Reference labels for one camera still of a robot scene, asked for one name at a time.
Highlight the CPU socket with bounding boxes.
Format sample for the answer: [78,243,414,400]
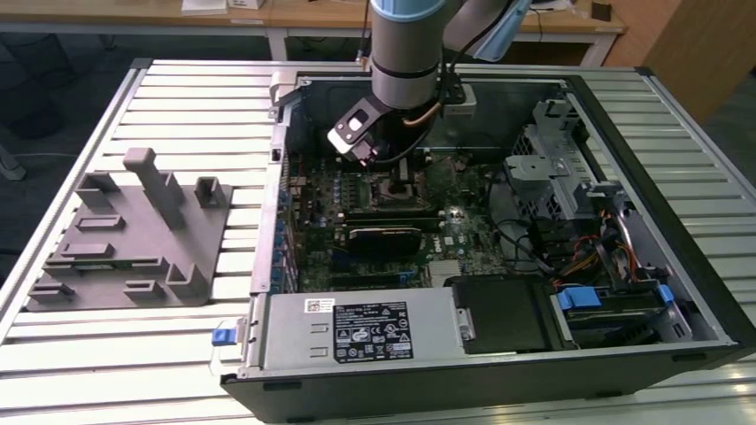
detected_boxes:
[365,171,431,210]

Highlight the RAM slot white latches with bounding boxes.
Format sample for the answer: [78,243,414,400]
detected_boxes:
[345,221,443,231]
[343,213,442,222]

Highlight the silver metal drive cage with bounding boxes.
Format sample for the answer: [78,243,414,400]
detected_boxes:
[501,99,597,222]

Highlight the black graphics card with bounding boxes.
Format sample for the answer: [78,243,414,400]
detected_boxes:
[343,225,423,260]

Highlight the green motherboard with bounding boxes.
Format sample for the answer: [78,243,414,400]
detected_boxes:
[281,150,533,293]

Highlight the silver chipset heatsink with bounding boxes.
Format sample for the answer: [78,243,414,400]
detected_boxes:
[427,260,465,284]

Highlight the wooden desk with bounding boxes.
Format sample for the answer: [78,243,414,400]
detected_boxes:
[0,0,630,63]

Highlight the black plastic shroud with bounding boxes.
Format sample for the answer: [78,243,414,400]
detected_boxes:
[445,274,559,355]

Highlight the white cardboard box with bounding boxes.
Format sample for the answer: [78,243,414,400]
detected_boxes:
[179,0,229,17]

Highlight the hard disk in blue carrier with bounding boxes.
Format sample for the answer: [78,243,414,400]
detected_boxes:
[551,282,695,353]

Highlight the silver power supply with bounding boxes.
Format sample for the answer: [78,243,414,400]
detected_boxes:
[238,290,477,371]

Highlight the grey parts rack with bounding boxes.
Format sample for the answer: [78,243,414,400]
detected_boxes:
[22,148,234,313]

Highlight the wooden cabinet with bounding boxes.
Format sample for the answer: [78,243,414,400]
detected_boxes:
[605,0,756,123]

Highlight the black PC case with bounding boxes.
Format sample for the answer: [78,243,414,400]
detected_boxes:
[217,66,756,421]

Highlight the black office chair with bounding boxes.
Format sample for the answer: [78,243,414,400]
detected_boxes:
[0,33,77,141]

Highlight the copper cable connector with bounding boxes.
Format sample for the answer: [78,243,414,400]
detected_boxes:
[399,104,439,130]

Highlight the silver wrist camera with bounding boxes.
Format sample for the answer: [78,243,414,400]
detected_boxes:
[439,82,477,117]
[326,97,379,163]

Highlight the grey plastic bracket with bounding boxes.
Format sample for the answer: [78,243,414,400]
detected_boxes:
[574,180,630,222]

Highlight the orange yellow wire bundle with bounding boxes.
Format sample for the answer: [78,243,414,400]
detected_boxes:
[554,234,642,284]

